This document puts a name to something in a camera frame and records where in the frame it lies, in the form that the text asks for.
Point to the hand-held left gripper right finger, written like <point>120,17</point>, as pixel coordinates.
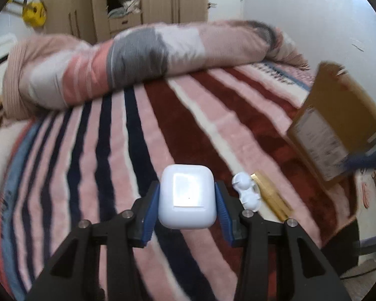
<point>223,216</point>

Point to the rolled pink grey blanket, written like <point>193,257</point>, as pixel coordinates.
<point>138,53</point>

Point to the gold lipstick tube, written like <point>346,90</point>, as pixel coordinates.
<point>271,196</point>

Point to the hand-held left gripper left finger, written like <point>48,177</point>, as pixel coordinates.
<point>151,213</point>

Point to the brown cardboard box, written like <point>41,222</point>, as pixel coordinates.
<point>332,116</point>

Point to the white twin-cap lens case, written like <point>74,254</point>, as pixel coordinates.
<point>246,191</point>

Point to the yellow toy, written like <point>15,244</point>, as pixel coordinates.
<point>34,14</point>

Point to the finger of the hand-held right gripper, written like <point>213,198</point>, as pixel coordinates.
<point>368,158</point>

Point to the striped fleece blanket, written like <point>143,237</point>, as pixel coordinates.
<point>181,125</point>

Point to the beige wooden wardrobe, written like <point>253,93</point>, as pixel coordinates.
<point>163,0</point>

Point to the white earbuds case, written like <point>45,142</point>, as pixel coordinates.
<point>188,194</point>

